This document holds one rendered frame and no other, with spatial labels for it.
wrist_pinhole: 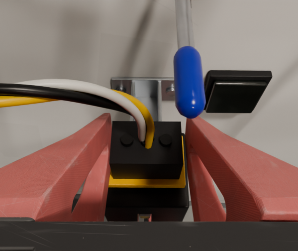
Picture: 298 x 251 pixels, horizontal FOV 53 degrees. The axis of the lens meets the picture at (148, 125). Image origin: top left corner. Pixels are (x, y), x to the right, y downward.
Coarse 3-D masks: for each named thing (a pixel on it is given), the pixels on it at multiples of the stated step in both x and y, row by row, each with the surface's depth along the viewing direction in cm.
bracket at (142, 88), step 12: (120, 84) 20; (132, 84) 20; (144, 84) 20; (156, 84) 20; (168, 84) 20; (144, 96) 21; (156, 96) 21; (168, 96) 21; (156, 108) 21; (132, 120) 18; (156, 120) 21
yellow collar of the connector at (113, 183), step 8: (184, 168) 14; (112, 176) 14; (184, 176) 14; (112, 184) 14; (120, 184) 14; (128, 184) 14; (136, 184) 14; (144, 184) 14; (152, 184) 14; (160, 184) 14; (168, 184) 14; (176, 184) 14; (184, 184) 14
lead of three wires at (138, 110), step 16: (32, 80) 8; (48, 80) 8; (64, 80) 8; (0, 96) 8; (16, 96) 8; (32, 96) 8; (48, 96) 8; (64, 96) 8; (80, 96) 8; (96, 96) 9; (112, 96) 9; (128, 96) 10; (128, 112) 10; (144, 112) 10; (144, 128) 11
